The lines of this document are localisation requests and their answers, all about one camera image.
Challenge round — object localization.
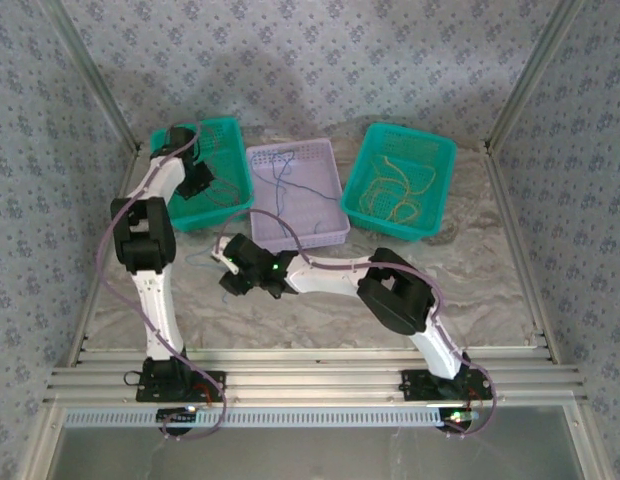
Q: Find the teal plastic basket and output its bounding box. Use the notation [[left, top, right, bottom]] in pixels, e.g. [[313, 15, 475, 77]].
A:
[[338, 122, 459, 244], [149, 116, 255, 234]]

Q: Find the aluminium corner post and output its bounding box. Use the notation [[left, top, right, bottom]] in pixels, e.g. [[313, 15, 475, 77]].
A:
[[484, 0, 586, 154], [39, 0, 143, 154]]

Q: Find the grey slotted cable duct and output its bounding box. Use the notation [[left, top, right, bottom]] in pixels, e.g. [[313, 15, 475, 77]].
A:
[[63, 405, 479, 429]]

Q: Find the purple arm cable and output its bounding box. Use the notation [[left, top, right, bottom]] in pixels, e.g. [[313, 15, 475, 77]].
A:
[[214, 209, 497, 439], [95, 121, 229, 444]]

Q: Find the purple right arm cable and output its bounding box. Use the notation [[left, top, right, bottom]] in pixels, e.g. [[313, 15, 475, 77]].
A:
[[214, 209, 497, 439]]

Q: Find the aluminium side rail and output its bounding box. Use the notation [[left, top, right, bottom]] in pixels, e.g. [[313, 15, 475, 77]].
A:
[[484, 144, 562, 365], [64, 147, 144, 369]]

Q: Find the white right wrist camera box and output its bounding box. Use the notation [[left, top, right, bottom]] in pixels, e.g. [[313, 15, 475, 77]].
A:
[[211, 247, 241, 275]]

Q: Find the grey metal panel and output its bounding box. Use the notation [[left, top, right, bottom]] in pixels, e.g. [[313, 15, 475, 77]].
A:
[[59, 427, 586, 480]]

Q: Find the red cable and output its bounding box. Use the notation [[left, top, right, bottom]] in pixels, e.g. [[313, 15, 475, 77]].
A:
[[204, 169, 246, 209], [199, 124, 227, 167]]

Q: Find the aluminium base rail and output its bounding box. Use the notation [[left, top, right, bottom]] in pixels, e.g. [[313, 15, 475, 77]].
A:
[[42, 347, 589, 407]]

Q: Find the small electronics board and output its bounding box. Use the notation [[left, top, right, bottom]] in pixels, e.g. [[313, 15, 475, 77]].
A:
[[156, 407, 200, 436], [438, 407, 479, 435]]

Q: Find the blue cable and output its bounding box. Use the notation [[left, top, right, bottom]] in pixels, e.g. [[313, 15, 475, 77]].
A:
[[269, 147, 297, 221], [184, 249, 231, 307], [282, 177, 341, 236]]

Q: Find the lilac plastic basket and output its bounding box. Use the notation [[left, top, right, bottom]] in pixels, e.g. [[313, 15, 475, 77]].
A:
[[244, 138, 351, 251]]

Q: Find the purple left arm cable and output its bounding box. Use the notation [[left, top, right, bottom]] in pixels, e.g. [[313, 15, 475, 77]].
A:
[[95, 121, 229, 444]]

